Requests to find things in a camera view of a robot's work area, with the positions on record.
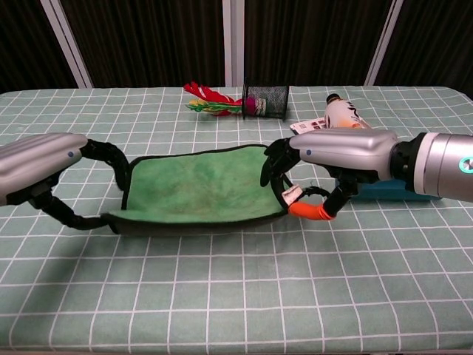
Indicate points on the dark curtain partition panel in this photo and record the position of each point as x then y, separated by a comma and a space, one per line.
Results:
306, 40
26, 44
436, 44
148, 40

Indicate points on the green cloth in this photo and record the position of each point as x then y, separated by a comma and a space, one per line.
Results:
199, 185

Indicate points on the teal roll-up case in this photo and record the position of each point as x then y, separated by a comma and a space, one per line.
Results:
384, 192

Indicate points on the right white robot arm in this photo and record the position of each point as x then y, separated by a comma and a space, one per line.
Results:
439, 166

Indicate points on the orange drink bottle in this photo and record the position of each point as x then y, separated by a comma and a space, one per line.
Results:
347, 112

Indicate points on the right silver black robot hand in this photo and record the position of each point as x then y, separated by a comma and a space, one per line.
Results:
351, 151

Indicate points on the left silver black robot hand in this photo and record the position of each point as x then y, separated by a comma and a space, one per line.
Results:
37, 159

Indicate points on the white red printed card box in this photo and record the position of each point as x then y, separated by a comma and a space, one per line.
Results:
306, 126

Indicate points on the red yellow green feather shuttlecock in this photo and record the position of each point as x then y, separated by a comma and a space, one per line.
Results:
210, 100

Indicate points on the green checked tablecloth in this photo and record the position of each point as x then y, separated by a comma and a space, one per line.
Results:
236, 288

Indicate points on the black mesh pen holder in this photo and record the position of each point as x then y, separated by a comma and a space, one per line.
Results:
269, 101

